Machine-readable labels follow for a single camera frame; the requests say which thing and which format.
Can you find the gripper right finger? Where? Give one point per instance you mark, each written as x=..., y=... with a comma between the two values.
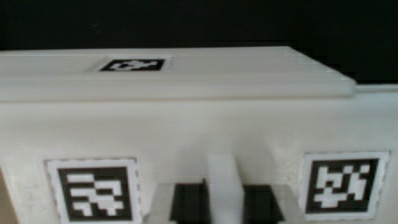
x=270, y=206

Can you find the white cabinet body box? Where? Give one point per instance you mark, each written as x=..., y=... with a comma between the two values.
x=96, y=75

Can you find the white cabinet door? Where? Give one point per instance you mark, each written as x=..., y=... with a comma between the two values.
x=160, y=131
x=318, y=144

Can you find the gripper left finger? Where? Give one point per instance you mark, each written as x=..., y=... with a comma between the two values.
x=180, y=204

